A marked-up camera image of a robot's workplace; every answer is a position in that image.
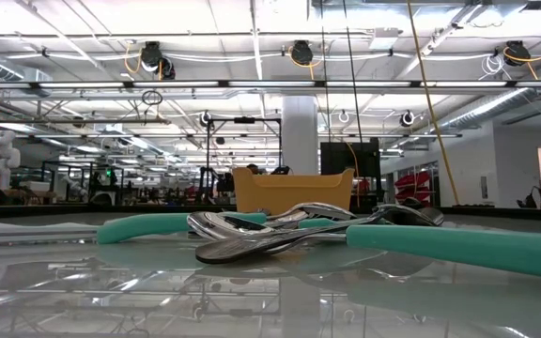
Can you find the orange plastic bin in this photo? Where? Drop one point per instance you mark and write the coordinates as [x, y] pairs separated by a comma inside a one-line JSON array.
[[294, 192]]

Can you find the ceiling light rail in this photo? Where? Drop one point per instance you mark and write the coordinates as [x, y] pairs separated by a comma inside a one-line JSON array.
[[270, 84]]

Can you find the red storage bins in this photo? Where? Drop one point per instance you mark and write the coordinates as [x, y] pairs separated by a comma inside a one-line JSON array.
[[413, 180]]

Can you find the white pillar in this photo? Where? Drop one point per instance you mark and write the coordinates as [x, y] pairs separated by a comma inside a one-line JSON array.
[[299, 136]]

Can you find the person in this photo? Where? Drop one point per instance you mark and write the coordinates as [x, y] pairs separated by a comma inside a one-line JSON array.
[[253, 168]]

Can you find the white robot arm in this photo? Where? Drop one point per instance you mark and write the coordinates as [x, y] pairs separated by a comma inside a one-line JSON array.
[[0, 155]]

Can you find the black monitor panel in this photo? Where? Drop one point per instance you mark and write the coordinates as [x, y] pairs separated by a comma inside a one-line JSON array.
[[345, 159]]

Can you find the black chair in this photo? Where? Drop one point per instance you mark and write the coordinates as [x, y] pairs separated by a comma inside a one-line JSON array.
[[533, 199]]

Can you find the black rig frame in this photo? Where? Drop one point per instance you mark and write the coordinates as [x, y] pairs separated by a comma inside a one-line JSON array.
[[244, 120]]

